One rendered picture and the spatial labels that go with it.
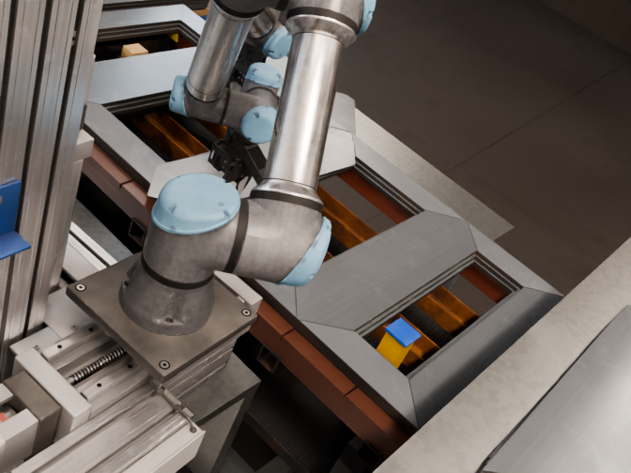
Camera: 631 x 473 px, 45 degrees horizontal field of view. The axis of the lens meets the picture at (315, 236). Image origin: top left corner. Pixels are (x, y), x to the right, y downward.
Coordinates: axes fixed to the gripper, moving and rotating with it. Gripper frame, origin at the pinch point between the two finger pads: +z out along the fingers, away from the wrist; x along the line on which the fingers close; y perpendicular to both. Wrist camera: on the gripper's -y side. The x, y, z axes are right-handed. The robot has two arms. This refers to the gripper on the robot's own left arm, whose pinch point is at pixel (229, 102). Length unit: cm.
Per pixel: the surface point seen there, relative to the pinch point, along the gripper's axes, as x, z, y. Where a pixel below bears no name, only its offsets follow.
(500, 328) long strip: 8, 6, 91
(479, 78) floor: 347, 95, -73
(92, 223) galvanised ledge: -43.9, 22.3, 6.0
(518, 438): -44, -17, 112
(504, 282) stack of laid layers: 28, 8, 82
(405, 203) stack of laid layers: 28, 8, 47
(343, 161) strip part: 21.7, 6.3, 27.5
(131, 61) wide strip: -6.5, 5.8, -32.7
